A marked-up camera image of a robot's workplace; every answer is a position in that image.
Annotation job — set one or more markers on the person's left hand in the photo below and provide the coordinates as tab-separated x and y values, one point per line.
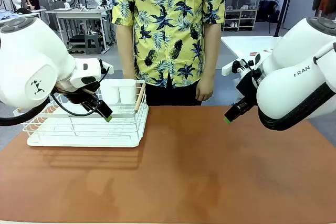
204	89

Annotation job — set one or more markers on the black tripod stand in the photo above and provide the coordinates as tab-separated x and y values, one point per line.
284	6

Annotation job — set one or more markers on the white rounded side table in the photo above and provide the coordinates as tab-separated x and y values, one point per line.
244	45

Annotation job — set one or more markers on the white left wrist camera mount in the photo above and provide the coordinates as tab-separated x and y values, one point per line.
107	67

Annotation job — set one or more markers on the person in pineapple shirt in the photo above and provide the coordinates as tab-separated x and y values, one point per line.
170	24

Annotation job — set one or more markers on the person's right forearm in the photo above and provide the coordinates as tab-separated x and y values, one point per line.
126	51

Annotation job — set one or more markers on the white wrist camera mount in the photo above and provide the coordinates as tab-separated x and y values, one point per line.
231	68
107	67

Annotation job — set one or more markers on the grey step stool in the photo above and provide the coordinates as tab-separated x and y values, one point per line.
92	44

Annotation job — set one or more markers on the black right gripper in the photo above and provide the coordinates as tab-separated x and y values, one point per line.
249	87

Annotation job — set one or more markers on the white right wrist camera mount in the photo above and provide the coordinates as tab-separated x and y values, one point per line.
231	68

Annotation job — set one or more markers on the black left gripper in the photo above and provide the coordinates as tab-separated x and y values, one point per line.
84	98

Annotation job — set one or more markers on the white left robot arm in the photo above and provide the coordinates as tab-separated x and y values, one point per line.
29	56

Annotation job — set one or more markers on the white utensil cup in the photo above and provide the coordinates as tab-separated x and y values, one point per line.
127	93
110	91

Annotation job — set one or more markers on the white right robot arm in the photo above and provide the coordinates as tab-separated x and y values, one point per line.
288	90

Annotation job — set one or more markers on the white desk with clothes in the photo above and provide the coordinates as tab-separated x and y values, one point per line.
23	14

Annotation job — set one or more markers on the black trousers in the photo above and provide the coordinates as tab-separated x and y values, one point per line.
170	95

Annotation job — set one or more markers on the white background workbench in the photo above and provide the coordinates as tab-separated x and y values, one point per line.
78	12

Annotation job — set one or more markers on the wooden shoe rack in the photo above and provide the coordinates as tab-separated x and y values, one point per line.
240	19

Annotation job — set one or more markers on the person's left forearm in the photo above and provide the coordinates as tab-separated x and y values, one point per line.
211	51

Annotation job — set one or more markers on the black bag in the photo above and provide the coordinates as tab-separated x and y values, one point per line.
267	10

